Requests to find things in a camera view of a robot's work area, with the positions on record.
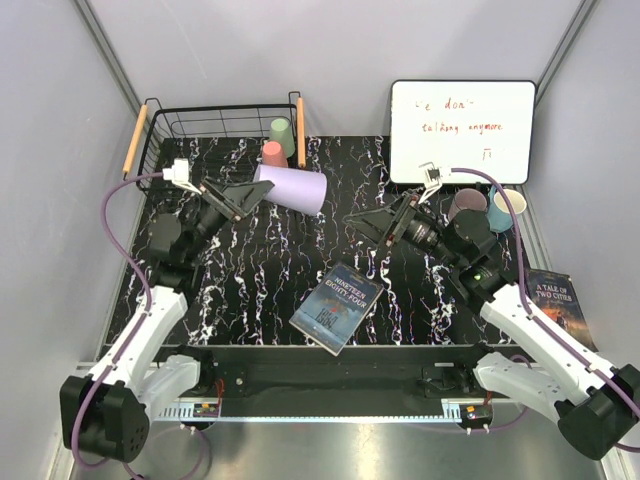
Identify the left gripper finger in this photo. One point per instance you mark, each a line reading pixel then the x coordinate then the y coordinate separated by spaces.
pixel 259 186
pixel 251 199

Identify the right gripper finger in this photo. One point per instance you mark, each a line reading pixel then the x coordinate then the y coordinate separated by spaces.
pixel 376 229
pixel 386 215

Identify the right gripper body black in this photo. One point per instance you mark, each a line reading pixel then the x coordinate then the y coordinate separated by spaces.
pixel 416 226

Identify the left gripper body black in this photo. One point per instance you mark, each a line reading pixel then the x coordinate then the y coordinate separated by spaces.
pixel 211 216

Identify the purple plastic cup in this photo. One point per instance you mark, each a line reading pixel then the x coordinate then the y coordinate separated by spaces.
pixel 300 190

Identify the pink ceramic mug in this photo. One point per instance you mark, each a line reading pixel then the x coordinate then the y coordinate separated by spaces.
pixel 467 199

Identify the light blue mug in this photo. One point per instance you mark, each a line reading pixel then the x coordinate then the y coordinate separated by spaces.
pixel 498 213

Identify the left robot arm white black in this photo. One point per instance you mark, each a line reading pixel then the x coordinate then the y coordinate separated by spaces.
pixel 108 412

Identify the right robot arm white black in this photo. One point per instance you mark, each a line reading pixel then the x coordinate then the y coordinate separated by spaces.
pixel 593 402

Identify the black marble pattern mat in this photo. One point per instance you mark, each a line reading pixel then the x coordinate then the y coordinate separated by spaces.
pixel 259 271

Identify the pink plastic cup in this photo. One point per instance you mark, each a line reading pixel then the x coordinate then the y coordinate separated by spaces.
pixel 273 155

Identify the green plastic cup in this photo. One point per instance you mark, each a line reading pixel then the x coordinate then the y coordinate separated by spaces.
pixel 281 132

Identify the Nineteen Eighty-Four book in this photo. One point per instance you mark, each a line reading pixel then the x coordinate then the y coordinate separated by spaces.
pixel 333 311

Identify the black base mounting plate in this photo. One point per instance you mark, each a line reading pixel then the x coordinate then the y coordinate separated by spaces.
pixel 248 372

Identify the Tale of Two Cities book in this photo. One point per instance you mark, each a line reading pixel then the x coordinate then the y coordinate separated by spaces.
pixel 554 294

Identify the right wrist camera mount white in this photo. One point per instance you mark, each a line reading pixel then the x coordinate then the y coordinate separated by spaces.
pixel 433 179

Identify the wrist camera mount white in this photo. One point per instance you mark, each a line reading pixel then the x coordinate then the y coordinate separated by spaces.
pixel 433 179
pixel 178 174

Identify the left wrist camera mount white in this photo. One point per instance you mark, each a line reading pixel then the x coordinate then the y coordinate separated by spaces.
pixel 178 174

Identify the black wire dish rack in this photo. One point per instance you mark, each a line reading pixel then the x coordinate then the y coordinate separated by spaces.
pixel 222 141

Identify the white whiteboard black frame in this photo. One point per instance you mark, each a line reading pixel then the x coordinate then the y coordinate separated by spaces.
pixel 484 125

